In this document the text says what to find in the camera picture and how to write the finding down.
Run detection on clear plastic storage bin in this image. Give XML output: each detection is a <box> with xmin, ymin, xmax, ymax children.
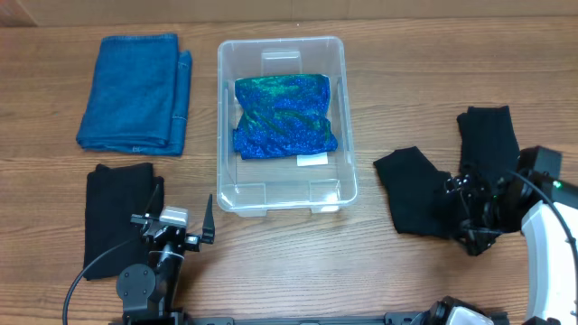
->
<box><xmin>216</xmin><ymin>36</ymin><xmax>359</xmax><ymax>217</ymax></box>

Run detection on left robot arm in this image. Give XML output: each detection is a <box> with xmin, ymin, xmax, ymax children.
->
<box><xmin>117</xmin><ymin>196</ymin><xmax>216</xmax><ymax>324</ymax></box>

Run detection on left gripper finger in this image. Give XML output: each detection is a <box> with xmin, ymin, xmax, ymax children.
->
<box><xmin>200</xmin><ymin>194</ymin><xmax>215</xmax><ymax>245</ymax></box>
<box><xmin>143</xmin><ymin>184</ymin><xmax>159</xmax><ymax>216</ymax></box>

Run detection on white label in bin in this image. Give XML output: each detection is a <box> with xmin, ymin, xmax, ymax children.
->
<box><xmin>296</xmin><ymin>153</ymin><xmax>329</xmax><ymax>167</ymax></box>

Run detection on folded blue denim jeans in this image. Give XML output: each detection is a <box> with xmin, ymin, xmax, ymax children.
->
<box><xmin>76</xmin><ymin>33</ymin><xmax>192</xmax><ymax>156</ymax></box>

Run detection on shiny blue sequin cloth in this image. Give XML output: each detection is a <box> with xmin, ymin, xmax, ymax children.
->
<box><xmin>233</xmin><ymin>74</ymin><xmax>338</xmax><ymax>160</ymax></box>

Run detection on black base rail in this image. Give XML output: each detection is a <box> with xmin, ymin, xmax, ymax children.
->
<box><xmin>107</xmin><ymin>310</ymin><xmax>434</xmax><ymax>325</ymax></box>

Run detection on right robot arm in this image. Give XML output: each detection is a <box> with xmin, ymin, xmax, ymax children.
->
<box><xmin>433</xmin><ymin>146</ymin><xmax>577</xmax><ymax>324</ymax></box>

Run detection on black cloth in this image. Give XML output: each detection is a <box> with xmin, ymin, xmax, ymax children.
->
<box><xmin>83</xmin><ymin>162</ymin><xmax>164</xmax><ymax>281</ymax></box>
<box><xmin>373</xmin><ymin>146</ymin><xmax>455</xmax><ymax>239</ymax></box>
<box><xmin>457</xmin><ymin>106</ymin><xmax>519</xmax><ymax>188</ymax></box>

